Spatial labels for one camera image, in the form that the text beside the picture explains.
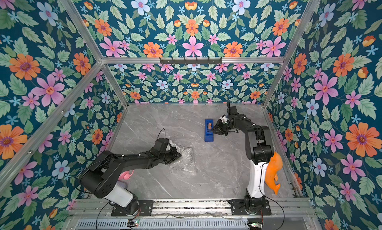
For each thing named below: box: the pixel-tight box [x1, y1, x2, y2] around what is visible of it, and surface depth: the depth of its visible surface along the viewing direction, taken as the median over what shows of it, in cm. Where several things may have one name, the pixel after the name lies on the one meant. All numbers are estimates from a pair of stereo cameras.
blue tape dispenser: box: [204, 118, 214, 142], surface depth 100 cm
